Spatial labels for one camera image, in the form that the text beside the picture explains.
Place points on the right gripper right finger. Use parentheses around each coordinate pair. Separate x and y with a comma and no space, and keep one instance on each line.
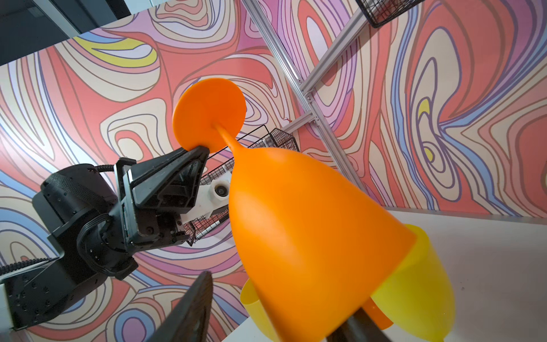
(358,327)

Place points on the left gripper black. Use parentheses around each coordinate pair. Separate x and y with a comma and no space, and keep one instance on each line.
(153,194)

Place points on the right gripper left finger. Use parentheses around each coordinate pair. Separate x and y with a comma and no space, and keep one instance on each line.
(189,320)

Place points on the yellow wine glass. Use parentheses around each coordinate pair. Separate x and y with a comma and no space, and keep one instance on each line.
(418,296)
(251,302)

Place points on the orange wine glass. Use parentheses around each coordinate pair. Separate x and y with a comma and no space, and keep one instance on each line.
(315,246)
(377,316)

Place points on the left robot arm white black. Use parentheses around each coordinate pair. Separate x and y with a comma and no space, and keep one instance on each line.
(98,217)

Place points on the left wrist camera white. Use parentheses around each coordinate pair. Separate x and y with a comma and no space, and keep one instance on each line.
(209,198)

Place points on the left black wire basket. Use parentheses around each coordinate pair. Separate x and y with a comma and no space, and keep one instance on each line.
(233,170)

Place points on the black wire basket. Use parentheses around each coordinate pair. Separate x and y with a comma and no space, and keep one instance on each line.
(380,12)
(233,170)

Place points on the back black wire basket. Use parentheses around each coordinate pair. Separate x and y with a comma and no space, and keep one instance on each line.
(380,12)

